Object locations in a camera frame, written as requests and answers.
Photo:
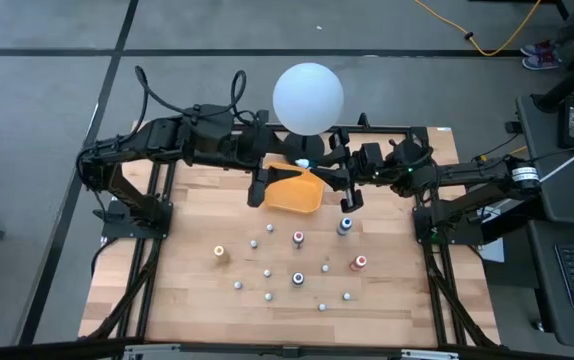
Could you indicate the yellow plastic basket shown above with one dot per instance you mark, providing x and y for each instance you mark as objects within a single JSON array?
[{"x": 292, "y": 195}]

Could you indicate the black aluminium table frame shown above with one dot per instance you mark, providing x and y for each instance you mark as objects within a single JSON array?
[{"x": 392, "y": 129}]

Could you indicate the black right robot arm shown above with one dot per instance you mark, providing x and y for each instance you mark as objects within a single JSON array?
[{"x": 467, "y": 175}]

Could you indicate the large orange food coloring bottle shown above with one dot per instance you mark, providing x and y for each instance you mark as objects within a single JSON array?
[{"x": 360, "y": 261}]

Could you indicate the large blue food coloring bottle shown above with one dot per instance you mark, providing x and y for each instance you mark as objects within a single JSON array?
[{"x": 346, "y": 223}]

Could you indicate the white paper sheet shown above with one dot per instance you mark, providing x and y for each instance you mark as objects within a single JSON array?
[{"x": 494, "y": 252}]

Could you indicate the front mounting bar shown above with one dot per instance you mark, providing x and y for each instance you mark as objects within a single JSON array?
[{"x": 292, "y": 351}]

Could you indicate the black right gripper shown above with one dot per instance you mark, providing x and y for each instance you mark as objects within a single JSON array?
[{"x": 369, "y": 160}]

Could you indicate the small dropper bottle red label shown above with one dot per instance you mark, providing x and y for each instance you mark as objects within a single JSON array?
[{"x": 322, "y": 307}]

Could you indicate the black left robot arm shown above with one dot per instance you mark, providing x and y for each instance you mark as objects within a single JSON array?
[{"x": 167, "y": 137}]

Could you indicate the black side desk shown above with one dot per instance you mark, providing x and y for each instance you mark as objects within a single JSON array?
[
  {"x": 567, "y": 200},
  {"x": 547, "y": 300}
]

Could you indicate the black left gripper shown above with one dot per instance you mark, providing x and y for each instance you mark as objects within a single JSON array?
[{"x": 267, "y": 150}]

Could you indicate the large yellow food coloring bottle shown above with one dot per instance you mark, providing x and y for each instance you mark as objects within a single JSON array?
[{"x": 219, "y": 251}]

